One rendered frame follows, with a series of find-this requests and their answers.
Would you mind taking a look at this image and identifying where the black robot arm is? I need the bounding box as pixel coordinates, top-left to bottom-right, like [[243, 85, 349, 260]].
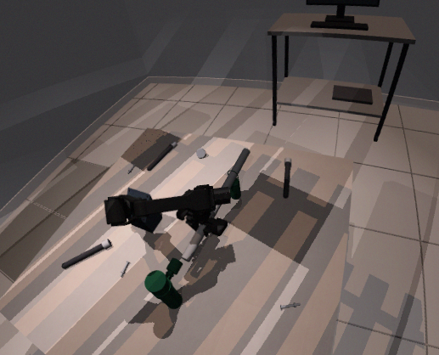
[[104, 184, 231, 227]]

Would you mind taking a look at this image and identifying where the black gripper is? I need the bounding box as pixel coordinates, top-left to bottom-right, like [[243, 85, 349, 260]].
[[177, 209, 228, 237]]

